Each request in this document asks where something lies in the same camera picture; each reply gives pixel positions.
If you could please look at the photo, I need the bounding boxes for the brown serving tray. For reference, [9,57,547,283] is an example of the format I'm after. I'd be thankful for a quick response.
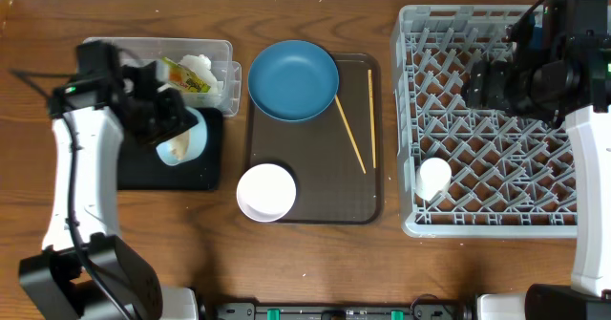
[245,53,384,224]

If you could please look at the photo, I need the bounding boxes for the black plastic tray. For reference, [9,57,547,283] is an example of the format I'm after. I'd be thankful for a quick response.
[117,108,223,191]

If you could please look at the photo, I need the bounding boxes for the white paper cup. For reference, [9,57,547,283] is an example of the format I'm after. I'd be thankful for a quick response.
[414,158,452,202]

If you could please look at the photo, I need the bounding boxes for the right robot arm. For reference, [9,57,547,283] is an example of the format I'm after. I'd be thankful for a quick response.
[461,0,610,319]

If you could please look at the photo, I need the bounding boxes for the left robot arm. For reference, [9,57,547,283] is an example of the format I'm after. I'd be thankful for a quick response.
[18,40,207,319]

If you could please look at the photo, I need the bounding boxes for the light blue bowl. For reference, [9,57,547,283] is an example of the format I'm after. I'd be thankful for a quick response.
[156,107,208,166]

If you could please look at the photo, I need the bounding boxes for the left wooden chopstick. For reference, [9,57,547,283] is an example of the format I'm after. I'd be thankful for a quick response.
[334,95,367,175]

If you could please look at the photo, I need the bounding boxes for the dark blue plate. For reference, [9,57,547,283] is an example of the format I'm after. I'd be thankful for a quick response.
[247,40,340,122]

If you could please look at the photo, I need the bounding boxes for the pink white bowl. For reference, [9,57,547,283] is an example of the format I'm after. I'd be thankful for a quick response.
[236,163,297,223]

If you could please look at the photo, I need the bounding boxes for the wooden chopstick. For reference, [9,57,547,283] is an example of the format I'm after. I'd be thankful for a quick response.
[368,69,377,169]
[334,95,367,175]

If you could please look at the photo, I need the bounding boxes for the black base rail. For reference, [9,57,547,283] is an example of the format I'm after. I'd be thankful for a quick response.
[208,294,477,320]

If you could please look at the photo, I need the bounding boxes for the yellow snack wrapper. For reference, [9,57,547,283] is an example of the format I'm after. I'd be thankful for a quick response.
[156,57,211,94]

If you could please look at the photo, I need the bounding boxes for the right wooden chopstick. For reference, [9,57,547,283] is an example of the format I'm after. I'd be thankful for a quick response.
[368,69,377,169]

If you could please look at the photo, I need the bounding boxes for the white napkin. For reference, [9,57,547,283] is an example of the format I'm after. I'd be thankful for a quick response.
[179,54,222,95]

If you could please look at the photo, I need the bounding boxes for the clear plastic bin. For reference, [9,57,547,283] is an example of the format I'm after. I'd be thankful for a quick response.
[81,36,243,118]

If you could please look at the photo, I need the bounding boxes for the rice food scraps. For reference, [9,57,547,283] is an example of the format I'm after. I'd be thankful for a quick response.
[167,131,190,160]

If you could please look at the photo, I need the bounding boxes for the grey dishwasher rack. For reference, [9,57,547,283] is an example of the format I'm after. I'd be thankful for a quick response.
[390,5,578,239]

